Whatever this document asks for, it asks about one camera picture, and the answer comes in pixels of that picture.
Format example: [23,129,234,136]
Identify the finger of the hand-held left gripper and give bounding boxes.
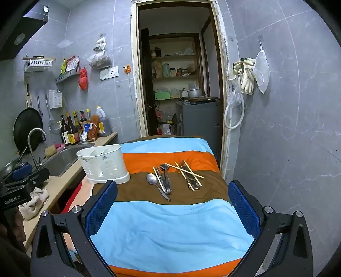
[12,163,33,180]
[8,168,51,189]

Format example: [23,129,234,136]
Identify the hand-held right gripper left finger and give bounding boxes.
[30,180,119,277]

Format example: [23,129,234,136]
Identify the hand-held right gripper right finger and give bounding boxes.
[228,180,314,277]

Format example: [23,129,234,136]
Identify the white plastic utensil holder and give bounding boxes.
[77,144,131,185]

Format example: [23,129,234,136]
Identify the round metal spoon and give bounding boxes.
[146,173,171,201]

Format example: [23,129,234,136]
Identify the dark metal knife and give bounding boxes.
[180,160,200,190]

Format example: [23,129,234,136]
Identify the metal fork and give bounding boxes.
[155,168,169,194]

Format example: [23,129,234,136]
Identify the person's left forearm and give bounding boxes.
[0,208,31,277]

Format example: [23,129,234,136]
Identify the beige rag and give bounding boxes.
[19,187,50,221]

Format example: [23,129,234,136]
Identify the beige kitchen counter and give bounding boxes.
[21,132,118,251]

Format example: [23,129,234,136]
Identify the metal faucet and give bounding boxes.
[27,128,47,169]

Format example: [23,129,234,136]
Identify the steel sink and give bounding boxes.
[40,144,95,176]

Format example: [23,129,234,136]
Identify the black frying pan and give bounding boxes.
[13,108,43,155]

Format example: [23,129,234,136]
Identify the dark pump bottle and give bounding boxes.
[60,115,71,146]

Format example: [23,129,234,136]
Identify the hanging metal strainer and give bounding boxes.
[45,93,61,134]

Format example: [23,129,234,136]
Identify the dark soy sauce bottle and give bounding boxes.
[65,112,80,144]

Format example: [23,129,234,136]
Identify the striped blue orange brown blanket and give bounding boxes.
[64,134,256,277]

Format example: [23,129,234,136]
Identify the yellow capped sauce bottle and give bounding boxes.
[72,110,83,134]

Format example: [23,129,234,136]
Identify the orange seasoning packet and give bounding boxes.
[89,115,100,141]

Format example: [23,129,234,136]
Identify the wooden spatula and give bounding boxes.
[25,77,33,108]

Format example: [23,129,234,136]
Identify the large cooking oil jug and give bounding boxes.
[95,106,111,137]

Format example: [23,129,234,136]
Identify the grey fridge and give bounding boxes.
[176,98,223,160]

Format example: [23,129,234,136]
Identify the red plastic bag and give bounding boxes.
[78,68,89,90]

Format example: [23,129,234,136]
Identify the clear plastic bag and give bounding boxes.
[228,80,241,107]

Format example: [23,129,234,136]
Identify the red snack packet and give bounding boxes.
[66,56,80,72]

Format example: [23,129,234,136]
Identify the cream rubber gloves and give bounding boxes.
[233,58,257,94]

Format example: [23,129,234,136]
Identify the black range hood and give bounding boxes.
[0,5,50,60]

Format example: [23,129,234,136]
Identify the hanging bag with dark contents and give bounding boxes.
[87,52,112,68]

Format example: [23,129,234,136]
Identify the white mesh bag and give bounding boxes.
[253,50,270,94]

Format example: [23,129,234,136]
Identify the wooden shelf unit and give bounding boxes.
[148,33,203,102]

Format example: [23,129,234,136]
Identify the white wall box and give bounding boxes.
[49,90,63,109]

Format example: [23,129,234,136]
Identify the white hose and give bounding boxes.
[224,77,246,130]

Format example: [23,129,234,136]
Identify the grey wall shelf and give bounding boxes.
[55,66,81,84]

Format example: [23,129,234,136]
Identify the white basket wall shelf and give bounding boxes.
[24,59,54,73]

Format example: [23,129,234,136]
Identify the white wall socket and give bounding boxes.
[100,67,119,80]

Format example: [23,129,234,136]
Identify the white door frame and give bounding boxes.
[130,0,231,182]

